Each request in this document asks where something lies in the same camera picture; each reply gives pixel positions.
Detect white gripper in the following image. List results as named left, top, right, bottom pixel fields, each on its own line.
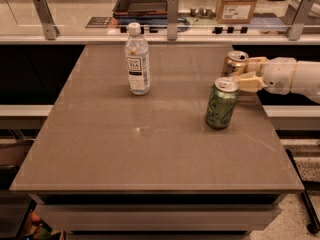
left=233, top=57, right=297, bottom=95

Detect orange soda can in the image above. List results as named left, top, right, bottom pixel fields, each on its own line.
left=221, top=50, right=249, bottom=77

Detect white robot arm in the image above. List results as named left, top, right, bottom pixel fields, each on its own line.
left=233, top=57, right=320, bottom=103

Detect green soda can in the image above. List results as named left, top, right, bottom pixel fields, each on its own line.
left=205, top=77, right=239, bottom=129

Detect cardboard box with label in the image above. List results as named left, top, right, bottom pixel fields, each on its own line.
left=215, top=0, right=258, bottom=24

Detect clear plastic water bottle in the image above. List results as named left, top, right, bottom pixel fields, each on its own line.
left=125, top=22, right=151, bottom=95

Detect glass barrier panel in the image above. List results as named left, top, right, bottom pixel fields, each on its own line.
left=0, top=0, right=320, bottom=38

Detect colourful items in bin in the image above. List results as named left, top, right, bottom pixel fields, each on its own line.
left=20, top=211, right=51, bottom=240

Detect right metal glass bracket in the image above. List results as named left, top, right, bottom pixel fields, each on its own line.
left=286, top=0, right=315, bottom=41

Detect metal glass bracket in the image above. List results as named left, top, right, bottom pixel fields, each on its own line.
left=286, top=0, right=315, bottom=41
left=167, top=0, right=179, bottom=41
left=32, top=0, right=60, bottom=40

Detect middle metal glass bracket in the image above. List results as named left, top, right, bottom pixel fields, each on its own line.
left=167, top=0, right=179, bottom=41

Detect black floor cable strip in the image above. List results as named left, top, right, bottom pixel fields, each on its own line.
left=286, top=149, right=320, bottom=235

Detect left metal glass bracket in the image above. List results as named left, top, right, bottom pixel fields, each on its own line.
left=32, top=0, right=60, bottom=40

